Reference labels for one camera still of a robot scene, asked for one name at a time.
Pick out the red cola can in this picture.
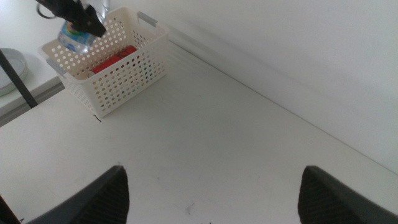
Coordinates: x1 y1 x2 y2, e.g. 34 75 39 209
88 45 138 78

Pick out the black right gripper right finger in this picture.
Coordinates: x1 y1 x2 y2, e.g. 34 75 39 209
297 165 398 224

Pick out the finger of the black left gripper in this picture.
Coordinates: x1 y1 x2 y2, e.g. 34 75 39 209
63 7 108 39

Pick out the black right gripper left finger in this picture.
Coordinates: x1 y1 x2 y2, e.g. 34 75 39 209
26 164 131 224

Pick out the white perforated plastic basket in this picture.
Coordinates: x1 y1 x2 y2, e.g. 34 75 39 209
39 6 170 118

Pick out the thin black left gripper cable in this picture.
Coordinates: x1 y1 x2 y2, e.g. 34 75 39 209
36 1 58 21

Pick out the round white plate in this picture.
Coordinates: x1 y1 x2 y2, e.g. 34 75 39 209
0 47 29 97

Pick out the black stand pole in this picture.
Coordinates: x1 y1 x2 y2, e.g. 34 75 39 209
0 49 39 110

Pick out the small water bottle blue cap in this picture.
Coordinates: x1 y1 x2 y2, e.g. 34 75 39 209
57 0 111 55

